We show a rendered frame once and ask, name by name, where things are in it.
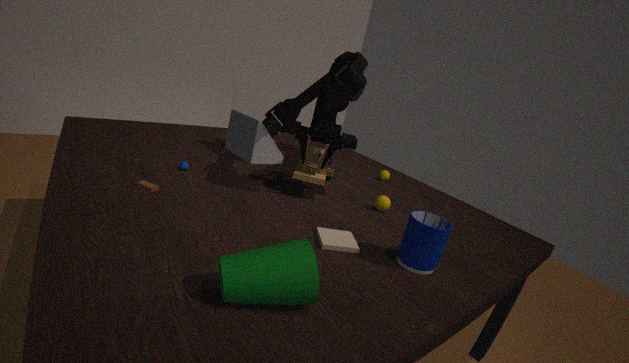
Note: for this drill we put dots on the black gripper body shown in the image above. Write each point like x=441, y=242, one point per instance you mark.
x=292, y=127

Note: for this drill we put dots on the blue cup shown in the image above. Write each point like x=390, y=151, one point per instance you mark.
x=424, y=240

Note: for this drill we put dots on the green plastic cup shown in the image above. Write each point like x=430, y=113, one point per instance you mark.
x=283, y=274

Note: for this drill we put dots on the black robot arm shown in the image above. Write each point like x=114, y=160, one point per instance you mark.
x=343, y=83

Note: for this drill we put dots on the brown rectangular block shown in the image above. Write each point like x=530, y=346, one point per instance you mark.
x=148, y=186

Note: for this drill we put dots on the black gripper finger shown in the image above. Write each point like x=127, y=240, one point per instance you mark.
x=330, y=151
x=303, y=145

